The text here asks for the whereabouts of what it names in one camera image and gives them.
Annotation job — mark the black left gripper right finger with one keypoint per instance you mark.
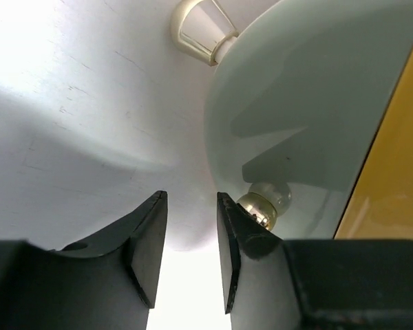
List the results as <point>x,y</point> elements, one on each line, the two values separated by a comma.
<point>271,283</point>

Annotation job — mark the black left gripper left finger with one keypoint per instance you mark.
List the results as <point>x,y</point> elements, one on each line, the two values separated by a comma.
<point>108,280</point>

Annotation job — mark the yellow bottom drawer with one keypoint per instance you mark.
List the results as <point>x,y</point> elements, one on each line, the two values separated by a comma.
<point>381,205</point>

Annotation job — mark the pale green bottom tray drawer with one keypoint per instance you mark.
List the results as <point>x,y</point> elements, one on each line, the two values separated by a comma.
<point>296,113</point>

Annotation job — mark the cream semicircular drawer box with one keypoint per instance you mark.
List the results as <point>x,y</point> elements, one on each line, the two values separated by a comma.
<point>313,103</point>

